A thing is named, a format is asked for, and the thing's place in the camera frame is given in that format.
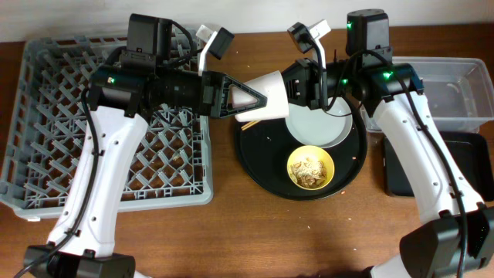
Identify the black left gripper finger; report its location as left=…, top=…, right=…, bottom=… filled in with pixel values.
left=220, top=100, right=267, bottom=118
left=222, top=74, right=267, bottom=104

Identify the wooden chopstick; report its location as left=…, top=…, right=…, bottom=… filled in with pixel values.
left=241, top=120, right=260, bottom=131

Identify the light blue plastic cup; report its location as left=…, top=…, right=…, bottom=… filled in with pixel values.
left=235, top=71, right=289, bottom=122

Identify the white round plate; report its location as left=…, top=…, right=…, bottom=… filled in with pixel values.
left=285, top=98, right=353, bottom=148

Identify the yellow bowl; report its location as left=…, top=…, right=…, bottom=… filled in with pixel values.
left=286, top=145, right=335, bottom=191

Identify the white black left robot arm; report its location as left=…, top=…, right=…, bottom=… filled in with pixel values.
left=22, top=14, right=267, bottom=277

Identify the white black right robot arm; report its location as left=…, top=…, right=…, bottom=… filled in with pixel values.
left=283, top=8, right=493, bottom=277

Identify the grey plastic dishwasher rack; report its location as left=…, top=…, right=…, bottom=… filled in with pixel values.
left=1, top=35, right=212, bottom=222

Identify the clear plastic waste bin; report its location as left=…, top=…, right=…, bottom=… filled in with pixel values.
left=393, top=56, right=493, bottom=132

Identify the black rectangular waste tray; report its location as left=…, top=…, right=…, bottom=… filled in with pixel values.
left=383, top=131, right=493, bottom=202

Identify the round black serving tray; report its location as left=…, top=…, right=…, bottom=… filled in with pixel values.
left=234, top=105, right=367, bottom=201

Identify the food scraps pile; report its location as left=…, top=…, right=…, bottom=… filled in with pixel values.
left=289, top=158, right=327, bottom=189

